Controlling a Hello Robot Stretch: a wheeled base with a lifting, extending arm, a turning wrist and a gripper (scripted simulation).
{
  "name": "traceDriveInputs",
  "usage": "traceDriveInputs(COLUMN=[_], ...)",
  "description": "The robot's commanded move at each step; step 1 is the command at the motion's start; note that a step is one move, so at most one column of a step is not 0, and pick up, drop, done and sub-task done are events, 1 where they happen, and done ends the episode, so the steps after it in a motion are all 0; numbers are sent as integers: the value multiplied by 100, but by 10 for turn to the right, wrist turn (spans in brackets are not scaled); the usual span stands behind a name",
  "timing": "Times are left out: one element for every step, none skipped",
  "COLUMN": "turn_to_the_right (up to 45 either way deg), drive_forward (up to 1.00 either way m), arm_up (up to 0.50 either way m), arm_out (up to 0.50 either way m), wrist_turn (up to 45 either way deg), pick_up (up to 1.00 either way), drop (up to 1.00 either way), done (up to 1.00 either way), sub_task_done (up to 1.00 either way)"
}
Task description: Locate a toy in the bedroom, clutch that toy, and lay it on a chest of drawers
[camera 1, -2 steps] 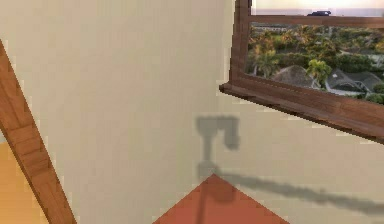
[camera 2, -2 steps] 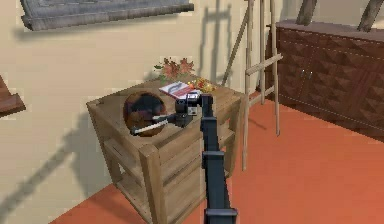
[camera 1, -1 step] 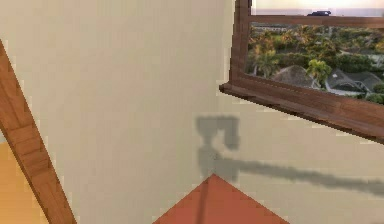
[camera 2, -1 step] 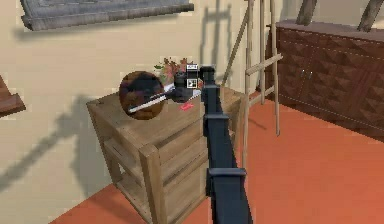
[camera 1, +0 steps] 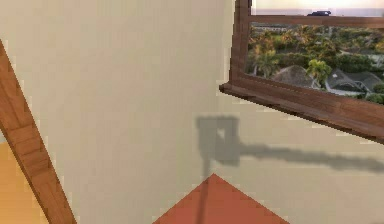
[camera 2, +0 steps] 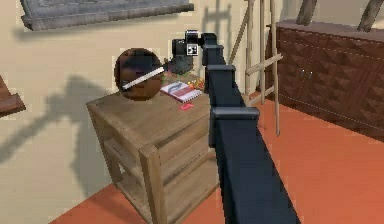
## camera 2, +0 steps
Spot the dark brown patterned sideboard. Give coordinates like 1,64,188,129
264,19,384,144

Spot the pale wooden ladder rack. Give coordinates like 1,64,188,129
228,0,285,137

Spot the brown wooden furniture corner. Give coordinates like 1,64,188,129
0,74,27,118

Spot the wooden chest of drawers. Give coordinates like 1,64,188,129
86,71,249,224

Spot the grey framed wall picture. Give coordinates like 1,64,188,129
19,0,195,32

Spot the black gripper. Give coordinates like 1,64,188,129
120,38,195,91

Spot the red white book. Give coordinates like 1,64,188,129
159,80,203,104

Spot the brown round ball toy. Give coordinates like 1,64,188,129
113,47,166,102

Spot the brown slanted post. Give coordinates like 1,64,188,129
357,0,384,33
295,0,318,27

